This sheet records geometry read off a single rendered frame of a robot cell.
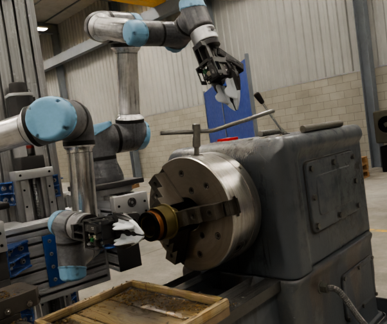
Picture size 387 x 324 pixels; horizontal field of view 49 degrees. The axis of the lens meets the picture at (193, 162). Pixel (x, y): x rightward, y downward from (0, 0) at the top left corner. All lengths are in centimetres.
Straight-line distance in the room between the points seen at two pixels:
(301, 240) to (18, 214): 101
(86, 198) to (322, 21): 1131
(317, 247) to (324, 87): 1083
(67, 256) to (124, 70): 78
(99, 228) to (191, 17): 65
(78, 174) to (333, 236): 81
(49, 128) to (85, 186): 24
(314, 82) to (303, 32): 141
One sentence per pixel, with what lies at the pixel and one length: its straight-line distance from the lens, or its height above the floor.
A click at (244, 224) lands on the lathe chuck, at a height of 105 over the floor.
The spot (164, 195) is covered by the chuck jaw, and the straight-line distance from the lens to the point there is 114.
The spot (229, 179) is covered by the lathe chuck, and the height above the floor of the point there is 117.
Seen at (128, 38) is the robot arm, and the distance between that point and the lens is 131.
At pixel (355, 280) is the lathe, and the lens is 156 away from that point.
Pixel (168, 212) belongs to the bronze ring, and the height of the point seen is 111.
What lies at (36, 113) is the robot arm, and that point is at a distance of 119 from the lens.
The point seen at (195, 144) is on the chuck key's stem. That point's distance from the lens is 116.
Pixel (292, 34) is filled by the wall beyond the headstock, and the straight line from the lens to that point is 1269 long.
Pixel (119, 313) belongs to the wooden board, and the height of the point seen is 88.
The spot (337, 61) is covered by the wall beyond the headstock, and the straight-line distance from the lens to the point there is 1201.
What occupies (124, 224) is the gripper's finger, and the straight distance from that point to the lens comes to 104.
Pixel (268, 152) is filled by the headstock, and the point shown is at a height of 122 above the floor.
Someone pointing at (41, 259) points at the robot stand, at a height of 95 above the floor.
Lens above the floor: 128
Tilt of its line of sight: 3 degrees down
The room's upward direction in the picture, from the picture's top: 8 degrees counter-clockwise
